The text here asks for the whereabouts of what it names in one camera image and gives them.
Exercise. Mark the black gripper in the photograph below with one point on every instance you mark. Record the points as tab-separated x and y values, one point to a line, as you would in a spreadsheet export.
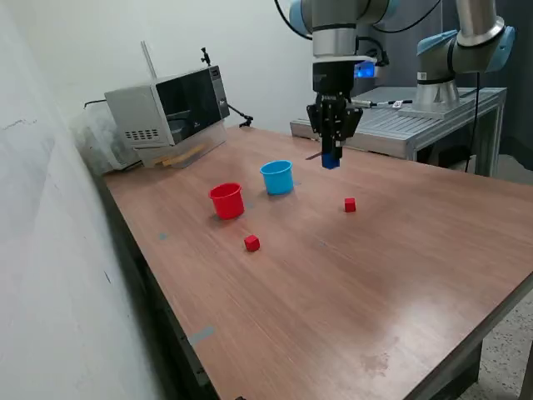
333	79

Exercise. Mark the blue cube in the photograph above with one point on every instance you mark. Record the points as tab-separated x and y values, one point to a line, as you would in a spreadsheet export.
331	163

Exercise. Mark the red cube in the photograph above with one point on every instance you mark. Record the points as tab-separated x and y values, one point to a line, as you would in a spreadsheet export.
350	205
252	244

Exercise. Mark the blue cup bin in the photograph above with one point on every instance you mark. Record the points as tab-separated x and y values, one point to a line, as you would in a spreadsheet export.
277	181

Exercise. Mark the red cup bin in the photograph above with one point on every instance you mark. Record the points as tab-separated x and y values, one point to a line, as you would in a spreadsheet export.
227	206

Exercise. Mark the dark strip on table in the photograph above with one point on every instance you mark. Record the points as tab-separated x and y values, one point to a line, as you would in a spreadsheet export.
313	156

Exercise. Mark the aluminium profile robot table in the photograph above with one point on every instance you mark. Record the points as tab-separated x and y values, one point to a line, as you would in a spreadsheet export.
379	123

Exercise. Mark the white warning tag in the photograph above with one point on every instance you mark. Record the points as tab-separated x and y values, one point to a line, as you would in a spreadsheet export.
397	104

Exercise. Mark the aluminium robot mounting plate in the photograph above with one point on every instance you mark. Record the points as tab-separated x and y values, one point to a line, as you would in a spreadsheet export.
420	113

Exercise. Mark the dark grey curtain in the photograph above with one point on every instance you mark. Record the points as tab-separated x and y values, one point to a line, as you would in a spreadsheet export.
401	62

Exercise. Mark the wooden stick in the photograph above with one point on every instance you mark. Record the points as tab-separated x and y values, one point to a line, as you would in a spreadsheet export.
177	161
179	155

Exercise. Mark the silver microwave oven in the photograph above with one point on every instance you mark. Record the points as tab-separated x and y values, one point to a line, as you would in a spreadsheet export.
137	108

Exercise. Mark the clear plastic bag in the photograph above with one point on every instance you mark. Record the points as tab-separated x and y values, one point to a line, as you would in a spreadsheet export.
93	146

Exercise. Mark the wrist-mounted camera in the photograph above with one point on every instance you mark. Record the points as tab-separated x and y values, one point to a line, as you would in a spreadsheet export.
366	70

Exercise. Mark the white camera bracket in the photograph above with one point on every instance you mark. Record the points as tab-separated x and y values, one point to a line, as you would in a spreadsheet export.
333	59

